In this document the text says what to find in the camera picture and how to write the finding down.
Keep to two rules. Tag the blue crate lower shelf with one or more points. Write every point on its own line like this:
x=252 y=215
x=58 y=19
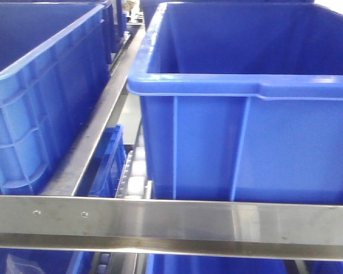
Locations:
x=110 y=156

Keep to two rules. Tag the steel front shelf beam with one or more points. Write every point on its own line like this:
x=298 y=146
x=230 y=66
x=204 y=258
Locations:
x=230 y=229

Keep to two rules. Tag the white roller track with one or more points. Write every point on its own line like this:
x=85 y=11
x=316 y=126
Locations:
x=134 y=183

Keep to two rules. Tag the large blue crate right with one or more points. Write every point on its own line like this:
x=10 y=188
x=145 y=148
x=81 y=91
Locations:
x=243 y=101

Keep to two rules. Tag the large blue crate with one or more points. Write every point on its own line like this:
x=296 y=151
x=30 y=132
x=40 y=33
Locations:
x=52 y=72
x=243 y=101

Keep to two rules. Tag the blue crate bottom right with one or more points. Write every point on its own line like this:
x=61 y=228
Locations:
x=205 y=264

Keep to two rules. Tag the large blue crate left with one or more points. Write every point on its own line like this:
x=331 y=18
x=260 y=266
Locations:
x=52 y=72

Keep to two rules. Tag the blue crate bottom left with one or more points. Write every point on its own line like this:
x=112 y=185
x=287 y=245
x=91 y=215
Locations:
x=41 y=261

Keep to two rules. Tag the steel divider rail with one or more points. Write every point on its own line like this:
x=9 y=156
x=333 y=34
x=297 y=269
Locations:
x=67 y=179

